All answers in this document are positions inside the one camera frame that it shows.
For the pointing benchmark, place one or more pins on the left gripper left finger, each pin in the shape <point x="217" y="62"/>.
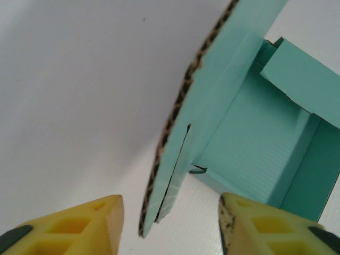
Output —
<point x="66" y="233"/>

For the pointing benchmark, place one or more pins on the teal corrugated cardboard box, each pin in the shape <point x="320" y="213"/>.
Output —
<point x="252" y="138"/>

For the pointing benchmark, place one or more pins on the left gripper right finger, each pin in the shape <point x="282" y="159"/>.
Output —
<point x="271" y="231"/>

